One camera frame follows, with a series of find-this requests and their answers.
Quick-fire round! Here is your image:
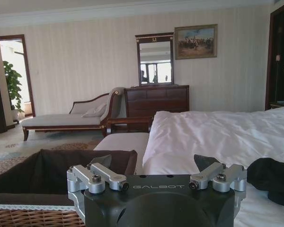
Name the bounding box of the beige cushion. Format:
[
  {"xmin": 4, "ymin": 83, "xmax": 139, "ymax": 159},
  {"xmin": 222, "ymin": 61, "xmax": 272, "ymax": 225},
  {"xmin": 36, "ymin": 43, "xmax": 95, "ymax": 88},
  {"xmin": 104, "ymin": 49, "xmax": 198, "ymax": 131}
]
[{"xmin": 81, "ymin": 103, "xmax": 107, "ymax": 118}]

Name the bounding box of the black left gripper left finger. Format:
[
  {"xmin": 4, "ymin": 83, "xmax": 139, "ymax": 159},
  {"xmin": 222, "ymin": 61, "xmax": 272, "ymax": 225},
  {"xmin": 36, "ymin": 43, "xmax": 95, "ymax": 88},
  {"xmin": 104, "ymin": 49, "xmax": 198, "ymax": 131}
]
[{"xmin": 66, "ymin": 155, "xmax": 130, "ymax": 194}]

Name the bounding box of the gold framed painting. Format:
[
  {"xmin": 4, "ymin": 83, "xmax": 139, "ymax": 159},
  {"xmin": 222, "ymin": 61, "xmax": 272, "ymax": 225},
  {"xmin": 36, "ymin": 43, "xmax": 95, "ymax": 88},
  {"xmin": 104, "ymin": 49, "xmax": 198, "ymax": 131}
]
[{"xmin": 174, "ymin": 24, "xmax": 218, "ymax": 60}]

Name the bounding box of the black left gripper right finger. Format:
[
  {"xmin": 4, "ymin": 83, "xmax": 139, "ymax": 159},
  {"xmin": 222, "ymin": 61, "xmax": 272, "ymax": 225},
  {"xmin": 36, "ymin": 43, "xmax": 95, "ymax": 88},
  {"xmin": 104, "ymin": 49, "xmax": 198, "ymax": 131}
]
[{"xmin": 189, "ymin": 154, "xmax": 248, "ymax": 192}]

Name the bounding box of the black garment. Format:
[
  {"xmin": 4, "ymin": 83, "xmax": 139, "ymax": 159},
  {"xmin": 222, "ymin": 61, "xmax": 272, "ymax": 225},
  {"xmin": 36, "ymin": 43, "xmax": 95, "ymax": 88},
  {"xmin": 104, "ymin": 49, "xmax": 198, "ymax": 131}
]
[{"xmin": 247, "ymin": 157, "xmax": 284, "ymax": 209}]

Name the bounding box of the beige upholstered bench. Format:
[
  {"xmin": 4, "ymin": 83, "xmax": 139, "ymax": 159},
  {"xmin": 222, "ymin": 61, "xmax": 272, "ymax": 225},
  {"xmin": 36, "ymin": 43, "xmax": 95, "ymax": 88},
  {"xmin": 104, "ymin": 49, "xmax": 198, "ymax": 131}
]
[{"xmin": 93, "ymin": 116, "xmax": 158, "ymax": 175}]

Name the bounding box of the white bed duvet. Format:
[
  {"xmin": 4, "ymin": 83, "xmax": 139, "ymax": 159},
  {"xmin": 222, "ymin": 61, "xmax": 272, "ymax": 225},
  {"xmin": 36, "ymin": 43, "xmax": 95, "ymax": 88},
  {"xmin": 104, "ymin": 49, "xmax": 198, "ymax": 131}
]
[{"xmin": 142, "ymin": 105, "xmax": 284, "ymax": 227}]

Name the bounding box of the dark wood framed mirror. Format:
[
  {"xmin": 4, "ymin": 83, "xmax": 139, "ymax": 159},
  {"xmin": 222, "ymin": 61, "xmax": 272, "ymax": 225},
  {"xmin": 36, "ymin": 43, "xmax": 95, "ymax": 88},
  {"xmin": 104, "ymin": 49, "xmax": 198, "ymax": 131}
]
[{"xmin": 135, "ymin": 32, "xmax": 175, "ymax": 86}]

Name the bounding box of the wicker basket with brown liner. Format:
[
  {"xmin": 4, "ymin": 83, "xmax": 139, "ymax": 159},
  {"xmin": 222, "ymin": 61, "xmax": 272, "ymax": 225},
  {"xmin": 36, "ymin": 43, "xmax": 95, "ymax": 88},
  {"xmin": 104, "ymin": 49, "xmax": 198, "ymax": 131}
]
[{"xmin": 0, "ymin": 148, "xmax": 138, "ymax": 227}]

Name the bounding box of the green potted plant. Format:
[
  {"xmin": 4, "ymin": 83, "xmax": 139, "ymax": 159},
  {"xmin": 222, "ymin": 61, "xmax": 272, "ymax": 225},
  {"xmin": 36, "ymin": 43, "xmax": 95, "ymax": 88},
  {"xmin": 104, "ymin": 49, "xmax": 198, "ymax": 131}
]
[{"xmin": 2, "ymin": 61, "xmax": 25, "ymax": 123}]

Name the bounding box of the dark wood dresser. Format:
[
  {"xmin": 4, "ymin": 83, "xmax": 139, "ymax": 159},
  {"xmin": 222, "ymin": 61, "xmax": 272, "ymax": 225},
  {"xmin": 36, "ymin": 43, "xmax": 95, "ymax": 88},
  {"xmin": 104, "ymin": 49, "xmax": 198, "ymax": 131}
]
[{"xmin": 124, "ymin": 85, "xmax": 190, "ymax": 133}]

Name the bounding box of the dark wood door frame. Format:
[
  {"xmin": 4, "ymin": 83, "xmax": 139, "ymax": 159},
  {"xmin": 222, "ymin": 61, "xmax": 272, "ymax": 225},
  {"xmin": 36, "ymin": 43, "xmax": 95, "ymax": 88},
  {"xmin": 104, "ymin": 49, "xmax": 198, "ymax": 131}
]
[{"xmin": 0, "ymin": 34, "xmax": 36, "ymax": 118}]

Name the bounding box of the patterned carpet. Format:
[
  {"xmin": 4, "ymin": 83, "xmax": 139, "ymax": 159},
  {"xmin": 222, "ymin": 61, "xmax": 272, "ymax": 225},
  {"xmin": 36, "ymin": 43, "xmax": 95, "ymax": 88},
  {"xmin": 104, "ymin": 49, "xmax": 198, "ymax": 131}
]
[{"xmin": 0, "ymin": 130, "xmax": 105, "ymax": 180}]

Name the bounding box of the beige chaise longue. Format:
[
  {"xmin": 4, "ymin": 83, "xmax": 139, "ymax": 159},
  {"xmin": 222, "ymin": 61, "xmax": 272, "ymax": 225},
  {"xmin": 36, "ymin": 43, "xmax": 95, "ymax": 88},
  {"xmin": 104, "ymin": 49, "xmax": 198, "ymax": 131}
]
[{"xmin": 21, "ymin": 87, "xmax": 126, "ymax": 141}]

